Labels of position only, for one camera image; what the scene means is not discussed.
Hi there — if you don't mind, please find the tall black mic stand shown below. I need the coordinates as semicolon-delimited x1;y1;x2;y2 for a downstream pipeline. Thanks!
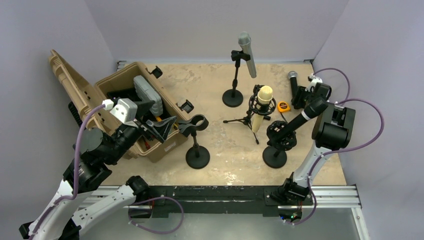
222;50;251;108

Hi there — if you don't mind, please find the grey plastic case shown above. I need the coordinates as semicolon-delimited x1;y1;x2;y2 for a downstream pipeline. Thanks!
133;75;163;117

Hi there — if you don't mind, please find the tan plastic toolbox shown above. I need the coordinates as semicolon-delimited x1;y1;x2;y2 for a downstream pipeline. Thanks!
48;49;195;164

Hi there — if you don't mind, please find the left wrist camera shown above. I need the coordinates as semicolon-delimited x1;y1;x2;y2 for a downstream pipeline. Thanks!
102;98;138;127

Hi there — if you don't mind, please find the black mesh-head microphone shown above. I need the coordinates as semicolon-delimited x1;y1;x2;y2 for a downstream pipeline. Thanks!
287;70;298;105

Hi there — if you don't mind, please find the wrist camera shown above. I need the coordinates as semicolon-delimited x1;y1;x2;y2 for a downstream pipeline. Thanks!
305;73;323;92
102;98;138;127

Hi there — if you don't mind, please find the black tripod shock-mount stand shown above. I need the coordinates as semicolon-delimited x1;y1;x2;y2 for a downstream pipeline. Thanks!
223;84;277;145

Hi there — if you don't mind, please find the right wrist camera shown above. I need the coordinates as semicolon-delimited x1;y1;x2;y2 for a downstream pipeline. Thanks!
305;73;323;92

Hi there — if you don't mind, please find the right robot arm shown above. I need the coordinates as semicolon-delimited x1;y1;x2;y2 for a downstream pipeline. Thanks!
265;83;356;204

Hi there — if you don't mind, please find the orange tape measure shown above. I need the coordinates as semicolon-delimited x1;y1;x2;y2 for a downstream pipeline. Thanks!
277;101;291;113

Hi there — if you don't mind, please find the cream condenser microphone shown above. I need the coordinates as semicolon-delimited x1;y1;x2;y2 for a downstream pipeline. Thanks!
251;85;273;133

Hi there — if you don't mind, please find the black round-base mic stand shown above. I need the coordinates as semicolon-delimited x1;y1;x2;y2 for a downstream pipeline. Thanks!
177;114;211;170

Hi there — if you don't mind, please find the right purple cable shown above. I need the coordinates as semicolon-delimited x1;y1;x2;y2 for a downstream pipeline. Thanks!
306;67;386;226

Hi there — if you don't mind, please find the black aluminium base frame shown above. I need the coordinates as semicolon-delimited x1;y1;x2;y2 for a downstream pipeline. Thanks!
79;184;361;221

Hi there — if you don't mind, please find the black shock-mount round stand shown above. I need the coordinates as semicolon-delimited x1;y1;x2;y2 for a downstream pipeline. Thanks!
262;120;297;169

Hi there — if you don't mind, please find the black toolbox tray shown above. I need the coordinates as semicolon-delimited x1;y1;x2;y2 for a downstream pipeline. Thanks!
106;87;177;134

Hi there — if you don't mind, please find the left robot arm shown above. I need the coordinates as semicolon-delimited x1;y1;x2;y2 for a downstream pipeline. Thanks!
19;98;177;240

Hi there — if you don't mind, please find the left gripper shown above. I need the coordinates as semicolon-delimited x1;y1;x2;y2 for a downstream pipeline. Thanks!
104;99;177;164

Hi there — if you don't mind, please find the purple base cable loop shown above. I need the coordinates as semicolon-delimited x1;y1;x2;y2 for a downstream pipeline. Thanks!
127;196;185;235

